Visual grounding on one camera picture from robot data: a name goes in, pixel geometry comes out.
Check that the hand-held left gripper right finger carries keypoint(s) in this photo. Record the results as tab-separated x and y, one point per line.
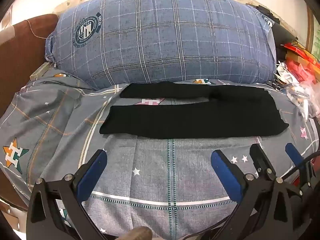
225	172

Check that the red packaging pile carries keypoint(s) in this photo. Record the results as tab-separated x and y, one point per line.
302	65

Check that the wooden frame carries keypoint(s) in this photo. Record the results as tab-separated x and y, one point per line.
310	30

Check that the grey star-printed bedsheet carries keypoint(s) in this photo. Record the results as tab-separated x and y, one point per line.
150	180

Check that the white plastic bags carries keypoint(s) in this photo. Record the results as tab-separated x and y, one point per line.
297	90

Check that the blue plaid pillow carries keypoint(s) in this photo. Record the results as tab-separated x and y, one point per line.
162	42

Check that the brown headboard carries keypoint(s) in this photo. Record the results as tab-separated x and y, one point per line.
20	60

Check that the wooden bed frame rail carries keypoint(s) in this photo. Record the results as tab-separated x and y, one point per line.
40	71

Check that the dark bag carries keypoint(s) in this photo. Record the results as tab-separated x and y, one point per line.
277	42

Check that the blurred tan object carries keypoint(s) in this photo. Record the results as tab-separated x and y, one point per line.
137	233

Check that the black pants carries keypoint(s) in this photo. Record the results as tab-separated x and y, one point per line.
187	120

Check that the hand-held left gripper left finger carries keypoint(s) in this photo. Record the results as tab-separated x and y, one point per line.
93	168

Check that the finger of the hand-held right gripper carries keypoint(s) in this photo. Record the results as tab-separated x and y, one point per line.
260	157
292	152

